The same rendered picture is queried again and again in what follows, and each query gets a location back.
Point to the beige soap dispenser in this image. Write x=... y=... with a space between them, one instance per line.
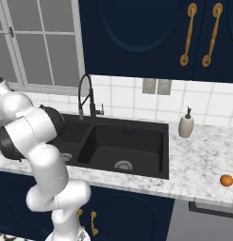
x=186 y=126

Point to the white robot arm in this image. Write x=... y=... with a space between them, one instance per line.
x=47 y=163

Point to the grey wall outlet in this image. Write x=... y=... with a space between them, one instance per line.
x=149 y=86
x=164 y=87

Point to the navy lower cupboard door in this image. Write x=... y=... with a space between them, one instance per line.
x=133 y=216
x=11 y=204

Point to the navy cupboard door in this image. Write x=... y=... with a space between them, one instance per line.
x=228 y=47
x=133 y=216
x=136 y=34
x=11 y=204

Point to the white framed window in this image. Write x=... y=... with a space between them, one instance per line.
x=42 y=40

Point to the navy upper cupboard door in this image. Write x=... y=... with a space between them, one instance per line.
x=136 y=34
x=228 y=47

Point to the orange tangerine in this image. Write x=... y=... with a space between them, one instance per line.
x=226 y=180

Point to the grey dishwasher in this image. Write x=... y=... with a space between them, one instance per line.
x=203 y=227

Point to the black spring faucet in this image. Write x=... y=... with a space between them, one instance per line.
x=91 y=105

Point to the dark window latch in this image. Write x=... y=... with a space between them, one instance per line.
x=11 y=32

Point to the black double sink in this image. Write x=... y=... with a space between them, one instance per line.
x=127 y=147

